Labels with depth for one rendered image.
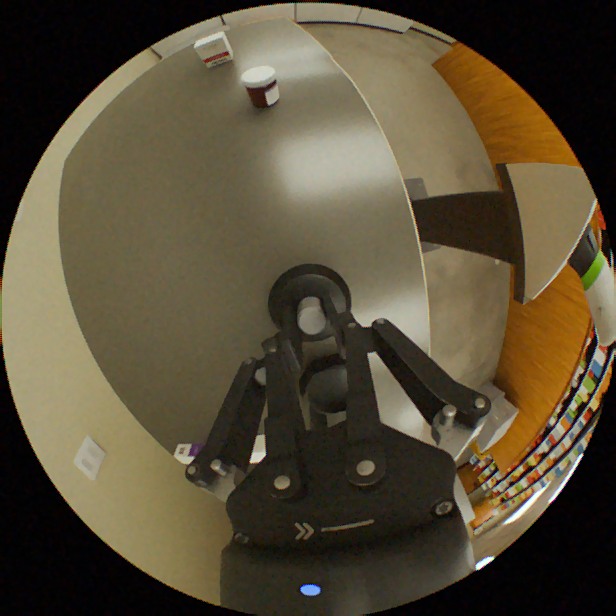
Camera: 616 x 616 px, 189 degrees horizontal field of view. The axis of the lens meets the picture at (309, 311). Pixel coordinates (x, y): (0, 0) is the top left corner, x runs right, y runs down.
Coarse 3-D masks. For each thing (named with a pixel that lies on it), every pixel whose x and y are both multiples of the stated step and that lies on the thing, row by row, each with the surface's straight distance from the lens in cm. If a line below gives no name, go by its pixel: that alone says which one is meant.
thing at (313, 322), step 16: (288, 272) 22; (304, 272) 22; (320, 272) 22; (336, 272) 23; (272, 288) 23; (288, 288) 22; (304, 288) 22; (320, 288) 22; (336, 288) 22; (272, 304) 23; (288, 304) 22; (304, 304) 20; (320, 304) 20; (336, 304) 22; (272, 320) 24; (304, 320) 19; (320, 320) 20; (304, 336) 24; (320, 336) 24
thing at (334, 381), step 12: (324, 372) 27; (336, 372) 26; (312, 384) 27; (324, 384) 25; (336, 384) 25; (312, 396) 25; (324, 396) 24; (336, 396) 23; (312, 408) 24; (324, 408) 23; (336, 408) 22; (312, 420) 23; (324, 420) 22; (336, 420) 21
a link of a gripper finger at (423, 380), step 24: (384, 336) 12; (384, 360) 14; (408, 360) 11; (432, 360) 10; (408, 384) 11; (432, 384) 9; (456, 384) 9; (432, 408) 10; (456, 408) 9; (480, 408) 9
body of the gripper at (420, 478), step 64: (320, 448) 8; (384, 448) 8; (256, 512) 8; (320, 512) 7; (384, 512) 7; (448, 512) 7; (256, 576) 5; (320, 576) 5; (384, 576) 5; (448, 576) 6
